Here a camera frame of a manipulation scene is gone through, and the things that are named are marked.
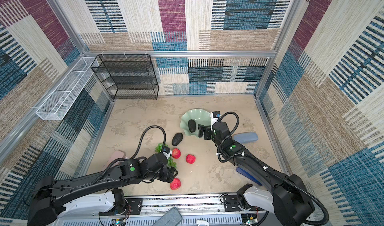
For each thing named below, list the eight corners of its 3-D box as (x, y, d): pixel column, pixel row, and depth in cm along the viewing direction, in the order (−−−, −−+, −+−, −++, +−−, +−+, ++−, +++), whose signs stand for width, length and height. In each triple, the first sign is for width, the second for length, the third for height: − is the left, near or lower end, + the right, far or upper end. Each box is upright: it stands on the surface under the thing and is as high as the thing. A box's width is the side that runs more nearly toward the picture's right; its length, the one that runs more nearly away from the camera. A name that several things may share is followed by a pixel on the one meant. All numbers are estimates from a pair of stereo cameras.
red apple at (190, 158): (184, 159, 90) (184, 157, 87) (190, 154, 92) (190, 152, 89) (190, 165, 87) (190, 163, 85) (196, 160, 89) (196, 157, 87)
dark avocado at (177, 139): (170, 144, 97) (169, 140, 92) (178, 135, 101) (177, 131, 96) (176, 148, 95) (175, 144, 91) (183, 139, 99) (183, 134, 95)
